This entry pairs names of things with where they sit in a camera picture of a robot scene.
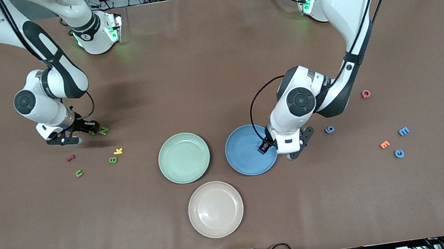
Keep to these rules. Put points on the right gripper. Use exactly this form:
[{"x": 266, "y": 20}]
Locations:
[{"x": 86, "y": 126}]

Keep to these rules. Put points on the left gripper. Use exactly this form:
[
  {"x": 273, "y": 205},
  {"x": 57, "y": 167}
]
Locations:
[{"x": 265, "y": 147}]

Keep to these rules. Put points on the green foam letter O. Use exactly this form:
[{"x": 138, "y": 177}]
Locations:
[{"x": 92, "y": 134}]

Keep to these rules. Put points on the green foam letter N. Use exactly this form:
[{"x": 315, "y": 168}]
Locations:
[{"x": 105, "y": 131}]

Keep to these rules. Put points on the green foam letter B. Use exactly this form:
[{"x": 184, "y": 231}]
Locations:
[{"x": 113, "y": 160}]

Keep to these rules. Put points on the green foam letter U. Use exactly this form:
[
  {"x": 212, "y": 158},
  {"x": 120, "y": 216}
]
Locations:
[{"x": 79, "y": 176}]

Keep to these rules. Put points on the blue foam digit six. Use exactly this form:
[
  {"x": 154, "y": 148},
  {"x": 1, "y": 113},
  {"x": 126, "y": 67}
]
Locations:
[{"x": 332, "y": 128}]

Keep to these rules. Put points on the blue foam letter G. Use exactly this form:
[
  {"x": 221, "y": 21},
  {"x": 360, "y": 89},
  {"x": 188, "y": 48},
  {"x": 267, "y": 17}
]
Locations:
[{"x": 396, "y": 154}]

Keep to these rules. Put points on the blue foam letter E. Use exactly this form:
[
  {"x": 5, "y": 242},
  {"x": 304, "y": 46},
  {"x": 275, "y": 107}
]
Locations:
[{"x": 401, "y": 132}]

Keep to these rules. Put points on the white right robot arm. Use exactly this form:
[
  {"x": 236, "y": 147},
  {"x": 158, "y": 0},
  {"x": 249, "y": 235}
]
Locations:
[{"x": 47, "y": 115}]

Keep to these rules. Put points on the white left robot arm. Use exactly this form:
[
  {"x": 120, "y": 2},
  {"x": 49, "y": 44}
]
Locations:
[{"x": 285, "y": 118}]

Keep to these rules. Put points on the blue plate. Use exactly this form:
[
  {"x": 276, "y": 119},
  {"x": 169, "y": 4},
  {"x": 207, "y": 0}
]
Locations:
[{"x": 245, "y": 155}]

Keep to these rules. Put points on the yellow foam letter K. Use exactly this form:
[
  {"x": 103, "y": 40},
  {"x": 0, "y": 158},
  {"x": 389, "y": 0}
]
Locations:
[{"x": 118, "y": 151}]

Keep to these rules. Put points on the dark red foam letter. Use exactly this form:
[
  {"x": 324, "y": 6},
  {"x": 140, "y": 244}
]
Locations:
[{"x": 70, "y": 158}]

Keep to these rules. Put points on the pale pink plate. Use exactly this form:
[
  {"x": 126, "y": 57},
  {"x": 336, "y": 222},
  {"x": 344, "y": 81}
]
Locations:
[{"x": 216, "y": 209}]

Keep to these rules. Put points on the pale green plate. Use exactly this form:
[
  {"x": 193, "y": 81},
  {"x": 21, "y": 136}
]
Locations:
[{"x": 184, "y": 158}]

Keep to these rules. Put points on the pink-red foam letter Q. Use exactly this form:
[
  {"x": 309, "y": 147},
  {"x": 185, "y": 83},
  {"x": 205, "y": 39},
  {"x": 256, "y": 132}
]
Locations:
[{"x": 369, "y": 95}]

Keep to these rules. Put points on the orange foam letter E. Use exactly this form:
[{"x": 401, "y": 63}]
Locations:
[{"x": 382, "y": 145}]

